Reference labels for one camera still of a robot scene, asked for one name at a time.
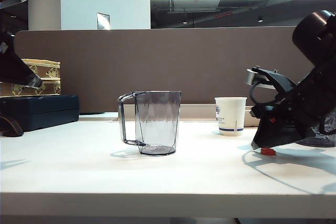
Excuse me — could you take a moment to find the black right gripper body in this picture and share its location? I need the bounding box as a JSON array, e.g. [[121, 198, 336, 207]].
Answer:
[[262, 56, 336, 137]]

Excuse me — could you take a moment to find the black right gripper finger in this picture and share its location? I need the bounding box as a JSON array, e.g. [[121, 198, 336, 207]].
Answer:
[[250, 108, 279, 149], [262, 115, 307, 148]]

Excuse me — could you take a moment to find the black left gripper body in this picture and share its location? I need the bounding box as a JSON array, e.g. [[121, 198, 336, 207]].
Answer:
[[0, 31, 15, 55]]

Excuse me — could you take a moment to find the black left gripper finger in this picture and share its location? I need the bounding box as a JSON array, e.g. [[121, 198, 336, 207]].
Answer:
[[0, 50, 43, 89]]

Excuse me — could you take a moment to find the white paper cup blue stripe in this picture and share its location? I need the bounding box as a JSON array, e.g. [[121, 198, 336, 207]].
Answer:
[[214, 97, 248, 137]]

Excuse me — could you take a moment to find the beige food tray container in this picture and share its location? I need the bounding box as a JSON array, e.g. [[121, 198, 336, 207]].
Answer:
[[244, 105, 259, 127]]

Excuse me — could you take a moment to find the dark patterned pen holder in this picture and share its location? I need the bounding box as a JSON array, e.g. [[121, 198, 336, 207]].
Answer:
[[299, 111, 336, 148]]

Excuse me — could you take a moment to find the dark blue hard case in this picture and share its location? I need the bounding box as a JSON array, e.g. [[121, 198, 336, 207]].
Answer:
[[0, 94, 80, 133]]

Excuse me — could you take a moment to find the transparent grey plastic mug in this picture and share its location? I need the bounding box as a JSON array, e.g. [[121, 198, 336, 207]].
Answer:
[[117, 90, 182, 156]]

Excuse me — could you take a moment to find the brown desk partition panel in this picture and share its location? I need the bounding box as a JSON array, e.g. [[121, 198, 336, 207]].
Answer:
[[14, 26, 316, 116]]

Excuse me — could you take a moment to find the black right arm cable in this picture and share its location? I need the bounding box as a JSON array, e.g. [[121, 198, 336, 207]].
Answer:
[[249, 83, 279, 104]]

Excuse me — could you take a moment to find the brown leather strap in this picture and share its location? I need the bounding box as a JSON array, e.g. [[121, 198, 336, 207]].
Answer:
[[0, 115, 25, 137]]

